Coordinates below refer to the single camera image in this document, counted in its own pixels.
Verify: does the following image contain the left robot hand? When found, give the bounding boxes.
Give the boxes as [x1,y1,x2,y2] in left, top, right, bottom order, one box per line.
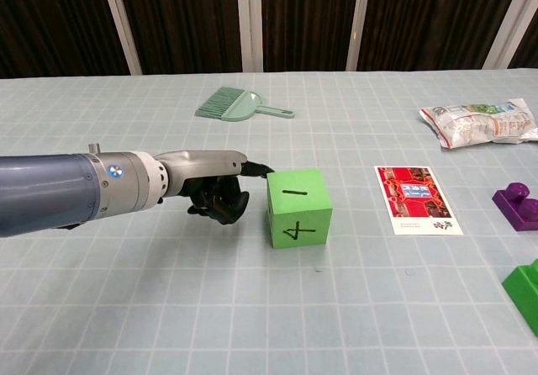
[154,150,276,225]

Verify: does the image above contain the green numbered foam cube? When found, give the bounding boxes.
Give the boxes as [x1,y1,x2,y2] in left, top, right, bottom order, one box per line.
[266,167,334,250]

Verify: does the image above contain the teal hand brush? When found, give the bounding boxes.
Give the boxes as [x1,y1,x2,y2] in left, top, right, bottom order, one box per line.
[193,87,296,123]

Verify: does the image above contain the light green checkered tablecloth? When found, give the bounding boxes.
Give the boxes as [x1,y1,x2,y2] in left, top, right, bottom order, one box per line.
[0,67,538,375]

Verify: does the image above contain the red and white picture card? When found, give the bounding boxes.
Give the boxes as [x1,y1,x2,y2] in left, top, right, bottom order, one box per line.
[373,165,465,236]

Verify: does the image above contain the crumpled white snack bag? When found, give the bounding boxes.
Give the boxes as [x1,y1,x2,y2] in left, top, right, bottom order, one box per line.
[419,97,538,151]

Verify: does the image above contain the purple building block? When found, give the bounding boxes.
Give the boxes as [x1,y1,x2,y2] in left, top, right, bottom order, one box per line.
[491,182,538,234]

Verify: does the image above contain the green building block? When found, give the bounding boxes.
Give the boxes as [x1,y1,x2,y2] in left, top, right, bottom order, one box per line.
[501,258,538,337]

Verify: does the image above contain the white frame post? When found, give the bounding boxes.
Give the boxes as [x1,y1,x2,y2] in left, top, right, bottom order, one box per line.
[98,0,144,76]
[235,0,264,73]
[345,0,373,72]
[482,0,538,71]

